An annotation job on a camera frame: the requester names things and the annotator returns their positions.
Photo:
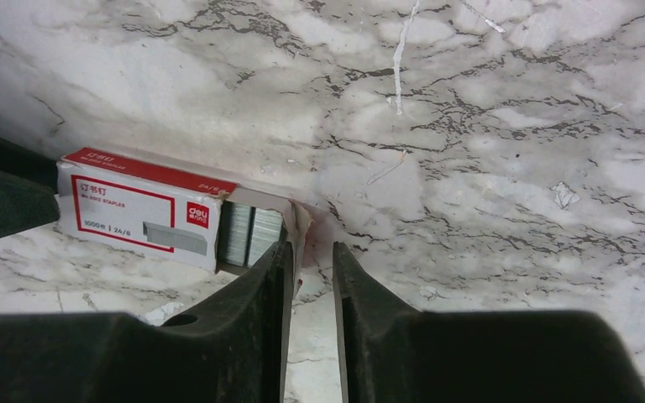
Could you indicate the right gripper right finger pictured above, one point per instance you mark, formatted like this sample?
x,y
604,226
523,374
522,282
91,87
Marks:
x,y
390,351

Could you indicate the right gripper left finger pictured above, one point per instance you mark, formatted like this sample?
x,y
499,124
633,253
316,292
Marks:
x,y
230,347

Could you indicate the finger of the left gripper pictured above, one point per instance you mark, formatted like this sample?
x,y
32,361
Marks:
x,y
28,188

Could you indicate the red white staple box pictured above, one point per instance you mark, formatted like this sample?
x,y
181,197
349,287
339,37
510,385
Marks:
x,y
197,215

